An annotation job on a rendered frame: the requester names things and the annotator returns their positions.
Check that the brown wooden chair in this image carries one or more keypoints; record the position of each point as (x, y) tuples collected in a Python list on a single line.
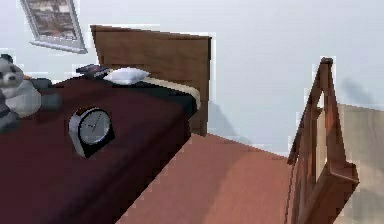
[(328, 160)]

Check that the grey white teddy bear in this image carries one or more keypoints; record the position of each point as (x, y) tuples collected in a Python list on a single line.
[(20, 95)]

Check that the grey framed window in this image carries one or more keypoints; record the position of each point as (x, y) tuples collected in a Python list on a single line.
[(55, 20)]

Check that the dark book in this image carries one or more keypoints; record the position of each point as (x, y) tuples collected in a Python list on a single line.
[(91, 70)]

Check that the dark red wooden bed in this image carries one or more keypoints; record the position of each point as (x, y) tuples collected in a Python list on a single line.
[(140, 133)]

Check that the white pillow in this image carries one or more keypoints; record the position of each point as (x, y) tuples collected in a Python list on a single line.
[(126, 75)]

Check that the black silver alarm clock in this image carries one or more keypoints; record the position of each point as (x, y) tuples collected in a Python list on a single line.
[(94, 128)]

